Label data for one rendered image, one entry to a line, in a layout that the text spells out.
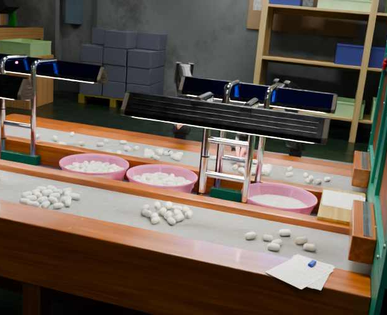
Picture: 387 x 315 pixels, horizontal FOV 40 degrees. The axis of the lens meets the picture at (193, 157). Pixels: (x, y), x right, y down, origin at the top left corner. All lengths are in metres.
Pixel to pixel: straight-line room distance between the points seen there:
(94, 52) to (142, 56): 0.71
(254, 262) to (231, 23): 6.58
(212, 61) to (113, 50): 1.48
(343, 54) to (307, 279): 5.46
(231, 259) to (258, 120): 0.41
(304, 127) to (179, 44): 6.53
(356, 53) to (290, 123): 5.18
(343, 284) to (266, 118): 0.51
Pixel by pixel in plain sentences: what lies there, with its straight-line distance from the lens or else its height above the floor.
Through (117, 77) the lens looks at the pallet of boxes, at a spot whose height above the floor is 0.41.
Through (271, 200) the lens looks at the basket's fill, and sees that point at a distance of 1.92.
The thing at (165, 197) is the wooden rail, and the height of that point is 0.76.
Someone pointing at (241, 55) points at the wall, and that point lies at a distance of 7.78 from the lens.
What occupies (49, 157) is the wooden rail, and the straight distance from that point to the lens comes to 2.34.
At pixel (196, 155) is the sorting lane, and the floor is 0.74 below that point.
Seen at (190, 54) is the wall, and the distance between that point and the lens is 7.93.
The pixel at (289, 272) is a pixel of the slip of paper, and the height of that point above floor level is 0.77.
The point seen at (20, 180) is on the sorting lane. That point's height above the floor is 0.74.
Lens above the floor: 1.36
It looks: 15 degrees down
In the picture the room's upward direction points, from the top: 5 degrees clockwise
